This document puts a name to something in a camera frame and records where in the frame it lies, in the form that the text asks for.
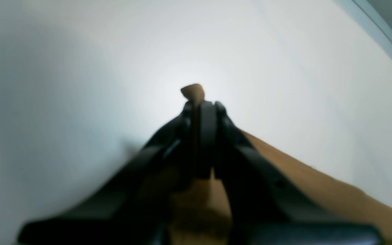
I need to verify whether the image left gripper right finger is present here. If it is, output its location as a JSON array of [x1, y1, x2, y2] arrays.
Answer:
[[199, 101, 383, 245]]

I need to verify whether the image left gripper black left finger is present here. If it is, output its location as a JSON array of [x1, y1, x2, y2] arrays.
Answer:
[[17, 102, 194, 245]]

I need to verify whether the brown t-shirt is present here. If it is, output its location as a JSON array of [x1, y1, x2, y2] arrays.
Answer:
[[142, 83, 392, 245]]

